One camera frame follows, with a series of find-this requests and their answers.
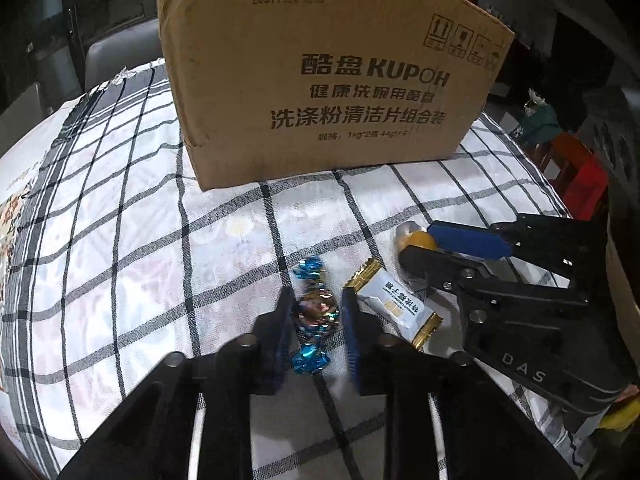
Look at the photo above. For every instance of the plaid white grey tablecloth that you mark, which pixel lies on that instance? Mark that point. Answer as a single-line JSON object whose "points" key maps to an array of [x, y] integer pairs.
{"points": [[120, 257]]}

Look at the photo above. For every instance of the blue foil candy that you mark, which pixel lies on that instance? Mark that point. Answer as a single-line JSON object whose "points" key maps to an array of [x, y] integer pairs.
{"points": [[316, 317]]}

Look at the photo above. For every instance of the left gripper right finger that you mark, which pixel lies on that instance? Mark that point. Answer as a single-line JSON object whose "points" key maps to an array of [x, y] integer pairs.
{"points": [[361, 332]]}

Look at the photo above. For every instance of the red box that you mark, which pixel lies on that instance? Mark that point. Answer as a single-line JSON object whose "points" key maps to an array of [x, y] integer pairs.
{"points": [[581, 181]]}

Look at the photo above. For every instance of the brown cardboard box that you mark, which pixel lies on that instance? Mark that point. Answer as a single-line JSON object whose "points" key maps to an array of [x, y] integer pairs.
{"points": [[266, 89]]}

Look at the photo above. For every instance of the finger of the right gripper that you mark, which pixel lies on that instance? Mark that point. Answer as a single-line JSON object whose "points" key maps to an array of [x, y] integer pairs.
{"points": [[424, 268], [469, 240]]}

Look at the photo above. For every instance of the grey chair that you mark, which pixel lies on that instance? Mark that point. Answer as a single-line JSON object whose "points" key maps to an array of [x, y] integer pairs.
{"points": [[127, 48], [26, 112]]}

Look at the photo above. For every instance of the white gold snack packet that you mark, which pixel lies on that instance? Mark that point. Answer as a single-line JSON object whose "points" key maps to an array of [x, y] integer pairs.
{"points": [[415, 321]]}

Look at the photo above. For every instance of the floral patterned mat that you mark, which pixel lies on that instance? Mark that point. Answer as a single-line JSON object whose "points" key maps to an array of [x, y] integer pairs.
{"points": [[10, 213]]}

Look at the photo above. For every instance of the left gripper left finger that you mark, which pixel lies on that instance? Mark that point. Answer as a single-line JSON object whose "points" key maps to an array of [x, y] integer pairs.
{"points": [[273, 332]]}

